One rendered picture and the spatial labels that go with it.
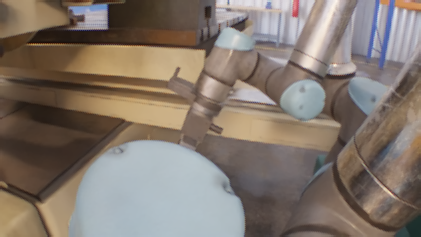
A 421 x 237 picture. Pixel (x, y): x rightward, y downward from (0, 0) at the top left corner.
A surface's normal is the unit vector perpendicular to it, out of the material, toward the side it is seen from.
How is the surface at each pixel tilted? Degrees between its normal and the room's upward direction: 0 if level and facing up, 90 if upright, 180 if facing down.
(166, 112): 90
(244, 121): 90
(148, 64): 90
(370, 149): 76
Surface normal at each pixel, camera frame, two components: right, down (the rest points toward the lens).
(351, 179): -0.93, -0.16
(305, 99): 0.25, 0.41
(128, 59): -0.25, 0.40
